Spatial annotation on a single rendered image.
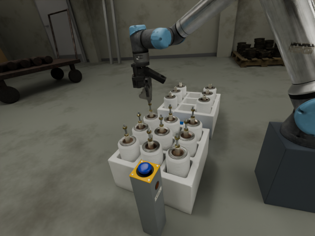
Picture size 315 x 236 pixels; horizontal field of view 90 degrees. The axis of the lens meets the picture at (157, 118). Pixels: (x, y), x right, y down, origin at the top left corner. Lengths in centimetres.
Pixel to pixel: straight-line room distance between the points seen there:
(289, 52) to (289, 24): 6
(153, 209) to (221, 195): 38
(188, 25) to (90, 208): 89
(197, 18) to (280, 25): 32
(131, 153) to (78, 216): 35
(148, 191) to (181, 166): 18
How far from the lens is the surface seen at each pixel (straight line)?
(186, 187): 64
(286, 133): 73
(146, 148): 67
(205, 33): 424
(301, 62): 51
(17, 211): 107
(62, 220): 91
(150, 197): 53
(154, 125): 88
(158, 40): 67
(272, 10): 51
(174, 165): 63
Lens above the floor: 68
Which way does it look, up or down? 29 degrees down
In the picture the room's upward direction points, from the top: 6 degrees counter-clockwise
